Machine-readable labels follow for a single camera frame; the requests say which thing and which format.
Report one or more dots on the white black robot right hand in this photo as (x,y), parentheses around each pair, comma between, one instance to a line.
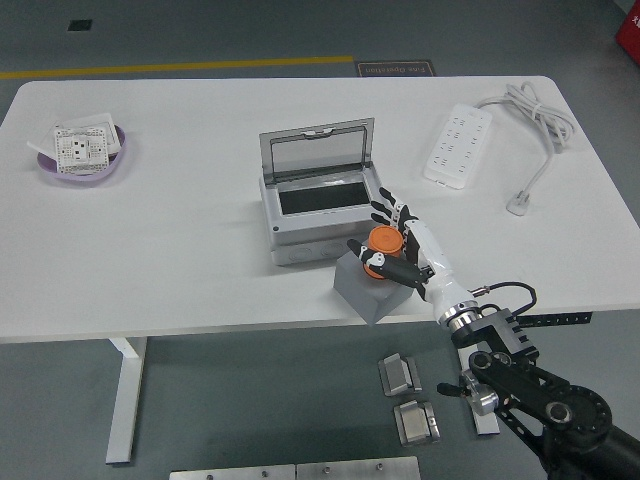
(440,272)

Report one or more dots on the orange cylinder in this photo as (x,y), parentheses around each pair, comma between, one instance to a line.
(385,240)

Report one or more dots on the grey electrical box tinted lid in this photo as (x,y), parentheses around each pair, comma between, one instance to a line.
(310,225)

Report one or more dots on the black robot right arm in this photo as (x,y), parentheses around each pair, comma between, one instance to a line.
(560,411)

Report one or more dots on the grey cube with round hole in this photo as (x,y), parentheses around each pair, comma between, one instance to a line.
(365,300)

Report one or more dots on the red box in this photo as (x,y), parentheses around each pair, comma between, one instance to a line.
(630,35)

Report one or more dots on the silver metal block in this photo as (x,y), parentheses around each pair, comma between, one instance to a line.
(397,375)
(415,425)

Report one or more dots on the white power strip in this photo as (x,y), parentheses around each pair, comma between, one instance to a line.
(457,145)

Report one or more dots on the black table control panel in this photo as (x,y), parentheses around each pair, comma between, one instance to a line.
(565,318)

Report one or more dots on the brown floor sign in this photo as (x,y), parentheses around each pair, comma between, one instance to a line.
(395,69)

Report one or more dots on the grey metal plate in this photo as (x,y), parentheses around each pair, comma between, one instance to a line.
(230,473)
(355,470)

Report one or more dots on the white socket module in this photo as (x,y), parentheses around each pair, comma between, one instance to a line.
(80,150)

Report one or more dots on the purple bowl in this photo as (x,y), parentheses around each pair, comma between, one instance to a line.
(50,168)

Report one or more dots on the black floor hatch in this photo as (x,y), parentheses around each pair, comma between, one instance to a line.
(80,25)

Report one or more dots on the white switch cover plate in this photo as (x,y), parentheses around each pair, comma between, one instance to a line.
(40,144)
(100,121)

